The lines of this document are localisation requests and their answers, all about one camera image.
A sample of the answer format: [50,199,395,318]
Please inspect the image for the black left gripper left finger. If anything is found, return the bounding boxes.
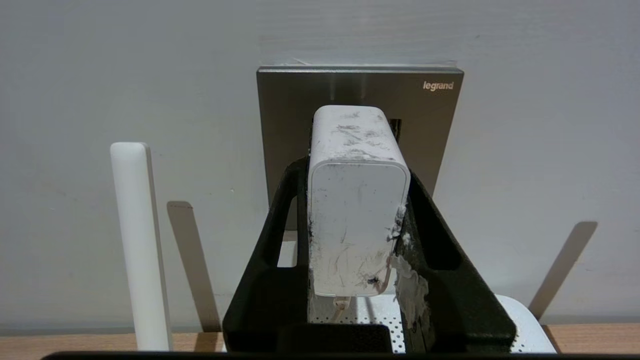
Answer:
[222,156,313,353]

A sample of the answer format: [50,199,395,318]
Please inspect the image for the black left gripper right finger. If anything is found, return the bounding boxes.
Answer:
[394,169,517,353]

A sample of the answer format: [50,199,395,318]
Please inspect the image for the white power adapter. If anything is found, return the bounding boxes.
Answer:
[306,104,412,298]

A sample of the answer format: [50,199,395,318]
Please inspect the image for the white router with antennas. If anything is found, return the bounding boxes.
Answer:
[110,142,557,354]

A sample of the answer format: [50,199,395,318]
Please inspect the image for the thin white adapter cable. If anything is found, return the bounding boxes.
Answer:
[333,296,352,322]

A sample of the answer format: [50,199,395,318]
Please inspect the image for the grey wall socket plate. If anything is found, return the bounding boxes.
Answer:
[256,65,465,243]

